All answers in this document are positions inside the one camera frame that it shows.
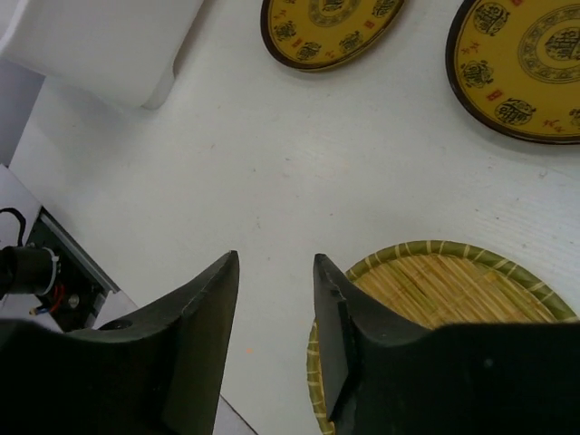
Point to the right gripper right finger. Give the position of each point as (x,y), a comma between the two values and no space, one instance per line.
(383,374)

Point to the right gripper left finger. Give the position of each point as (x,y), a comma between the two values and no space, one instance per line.
(157,370)

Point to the round bamboo tray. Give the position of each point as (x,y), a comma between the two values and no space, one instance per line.
(435,283)

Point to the yellow patterned plate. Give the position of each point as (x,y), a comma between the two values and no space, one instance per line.
(314,35)
(514,67)

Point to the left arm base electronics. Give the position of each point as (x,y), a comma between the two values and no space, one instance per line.
(40,258)

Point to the white plastic bin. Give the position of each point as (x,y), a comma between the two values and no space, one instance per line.
(120,50)

